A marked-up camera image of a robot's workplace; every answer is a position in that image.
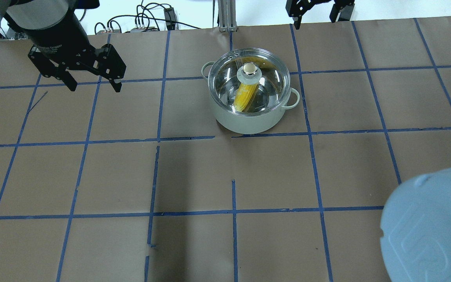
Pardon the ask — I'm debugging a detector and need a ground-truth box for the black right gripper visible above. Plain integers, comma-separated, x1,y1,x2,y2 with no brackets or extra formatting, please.
285,0,355,30

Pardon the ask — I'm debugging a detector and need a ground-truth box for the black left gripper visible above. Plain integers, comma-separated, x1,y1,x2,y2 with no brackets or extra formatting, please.
27,9,126,93

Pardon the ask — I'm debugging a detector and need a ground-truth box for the glass pot lid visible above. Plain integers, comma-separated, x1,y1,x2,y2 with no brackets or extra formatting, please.
202,48,292,116

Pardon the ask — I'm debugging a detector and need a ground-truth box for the yellow corn cob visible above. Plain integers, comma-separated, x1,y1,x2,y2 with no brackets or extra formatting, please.
233,60,263,113

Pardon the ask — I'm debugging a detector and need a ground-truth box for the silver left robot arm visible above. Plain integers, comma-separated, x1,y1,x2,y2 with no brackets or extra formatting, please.
0,0,126,92

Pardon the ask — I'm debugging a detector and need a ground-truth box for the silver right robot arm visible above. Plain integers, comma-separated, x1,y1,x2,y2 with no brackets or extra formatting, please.
233,17,451,282

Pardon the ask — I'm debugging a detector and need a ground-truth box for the pale green steel pot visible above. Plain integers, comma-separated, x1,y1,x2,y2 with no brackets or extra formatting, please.
201,48,301,135

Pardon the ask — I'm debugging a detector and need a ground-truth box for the black power adapter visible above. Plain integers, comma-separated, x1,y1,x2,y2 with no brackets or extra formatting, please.
164,7,178,31

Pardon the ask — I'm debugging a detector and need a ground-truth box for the aluminium frame post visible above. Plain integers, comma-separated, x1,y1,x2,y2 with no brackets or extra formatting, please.
218,0,238,32

